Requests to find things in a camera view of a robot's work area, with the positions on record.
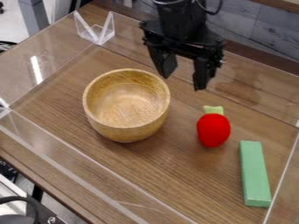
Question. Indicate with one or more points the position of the light wooden bowl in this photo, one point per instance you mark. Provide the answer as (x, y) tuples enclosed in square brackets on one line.
[(126, 103)]

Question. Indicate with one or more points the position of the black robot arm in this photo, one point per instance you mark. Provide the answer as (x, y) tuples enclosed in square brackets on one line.
[(180, 34)]

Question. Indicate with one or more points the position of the black clamp under table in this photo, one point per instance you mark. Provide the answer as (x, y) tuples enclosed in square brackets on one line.
[(19, 207)]

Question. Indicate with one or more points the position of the red plush fruit green leaf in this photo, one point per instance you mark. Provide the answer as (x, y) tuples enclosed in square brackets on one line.
[(214, 127)]

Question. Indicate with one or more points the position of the grey post in background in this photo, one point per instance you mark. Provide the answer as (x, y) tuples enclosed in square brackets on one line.
[(34, 15)]

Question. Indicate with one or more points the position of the clear acrylic corner bracket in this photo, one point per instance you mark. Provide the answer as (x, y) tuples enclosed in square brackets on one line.
[(95, 33)]

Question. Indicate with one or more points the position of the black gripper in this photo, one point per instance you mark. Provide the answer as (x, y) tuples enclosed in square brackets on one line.
[(203, 44)]

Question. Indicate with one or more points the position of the clear acrylic tray walls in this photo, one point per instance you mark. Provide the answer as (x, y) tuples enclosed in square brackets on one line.
[(135, 149)]

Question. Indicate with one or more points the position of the green rectangular block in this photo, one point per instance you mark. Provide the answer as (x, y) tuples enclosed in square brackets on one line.
[(254, 174)]

